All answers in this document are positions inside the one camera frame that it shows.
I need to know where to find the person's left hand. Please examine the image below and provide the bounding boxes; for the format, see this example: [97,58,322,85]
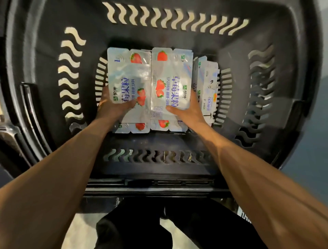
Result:
[96,85,137,126]

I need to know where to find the person's right hand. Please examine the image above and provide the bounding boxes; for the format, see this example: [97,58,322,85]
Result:
[166,89,207,131]

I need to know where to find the strawberry yogurt pack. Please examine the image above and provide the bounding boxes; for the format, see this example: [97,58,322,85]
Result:
[107,47,152,134]
[150,47,194,132]

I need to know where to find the person's right forearm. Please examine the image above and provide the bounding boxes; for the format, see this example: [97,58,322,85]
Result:
[188,124,328,249]

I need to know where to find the person's left forearm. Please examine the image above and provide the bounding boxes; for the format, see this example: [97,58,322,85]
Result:
[0,119,114,249]

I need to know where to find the white yogurt pack, yellow print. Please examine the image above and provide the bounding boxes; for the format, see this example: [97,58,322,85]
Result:
[192,56,220,127]

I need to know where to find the black plastic shopping basket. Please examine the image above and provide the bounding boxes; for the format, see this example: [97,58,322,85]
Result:
[0,0,324,214]

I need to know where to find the person's black trousers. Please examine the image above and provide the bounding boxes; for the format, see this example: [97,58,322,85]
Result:
[94,198,267,249]

